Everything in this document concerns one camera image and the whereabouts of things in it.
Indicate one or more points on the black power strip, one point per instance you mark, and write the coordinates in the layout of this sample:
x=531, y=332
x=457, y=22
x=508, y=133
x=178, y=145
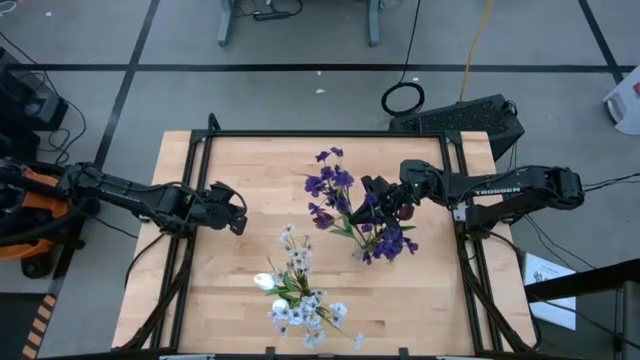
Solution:
x=272, y=15

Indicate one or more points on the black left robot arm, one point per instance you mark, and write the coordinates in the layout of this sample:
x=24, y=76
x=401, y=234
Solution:
x=125, y=192

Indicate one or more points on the black aluminium rig frame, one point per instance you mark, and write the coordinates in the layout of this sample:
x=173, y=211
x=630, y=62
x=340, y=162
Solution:
x=320, y=134

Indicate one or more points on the grey desk legs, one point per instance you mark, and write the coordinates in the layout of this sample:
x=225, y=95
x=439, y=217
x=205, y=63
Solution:
x=226, y=25

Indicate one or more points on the white tulip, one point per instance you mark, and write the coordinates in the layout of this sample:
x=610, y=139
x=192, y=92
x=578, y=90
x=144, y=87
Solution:
x=280, y=305
x=264, y=281

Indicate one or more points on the grey post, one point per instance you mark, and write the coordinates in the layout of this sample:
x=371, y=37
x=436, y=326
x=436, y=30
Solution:
x=631, y=325

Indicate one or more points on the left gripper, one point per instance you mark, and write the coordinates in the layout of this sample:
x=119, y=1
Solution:
x=210, y=210

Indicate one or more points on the white paper sheet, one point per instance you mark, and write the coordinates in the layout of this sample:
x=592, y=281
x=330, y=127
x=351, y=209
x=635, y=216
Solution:
x=555, y=312

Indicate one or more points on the clear cut-glass vase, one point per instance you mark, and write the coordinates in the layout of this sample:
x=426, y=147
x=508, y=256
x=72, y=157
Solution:
x=358, y=254

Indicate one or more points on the white blossom spray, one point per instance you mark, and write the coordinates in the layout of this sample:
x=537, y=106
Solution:
x=310, y=305
x=287, y=232

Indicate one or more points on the black equipment box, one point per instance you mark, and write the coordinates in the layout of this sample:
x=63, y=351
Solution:
x=30, y=100

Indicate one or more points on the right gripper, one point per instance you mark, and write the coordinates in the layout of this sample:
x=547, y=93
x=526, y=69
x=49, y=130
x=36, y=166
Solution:
x=395, y=192

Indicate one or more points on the black beam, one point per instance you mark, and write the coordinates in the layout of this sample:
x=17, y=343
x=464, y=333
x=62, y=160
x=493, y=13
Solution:
x=590, y=280

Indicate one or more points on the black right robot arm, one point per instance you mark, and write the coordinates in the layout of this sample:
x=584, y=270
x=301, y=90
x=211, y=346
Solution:
x=500, y=190

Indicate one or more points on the white plastic bin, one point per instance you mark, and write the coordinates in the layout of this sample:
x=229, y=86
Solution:
x=630, y=125

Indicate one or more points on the orange black device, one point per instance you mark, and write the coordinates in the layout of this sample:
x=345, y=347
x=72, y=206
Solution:
x=45, y=205

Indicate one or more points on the red tulip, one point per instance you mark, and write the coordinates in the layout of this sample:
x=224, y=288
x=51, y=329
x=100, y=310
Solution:
x=406, y=212

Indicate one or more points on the purple flower spray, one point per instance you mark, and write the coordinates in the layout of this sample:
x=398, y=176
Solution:
x=315, y=185
x=392, y=242

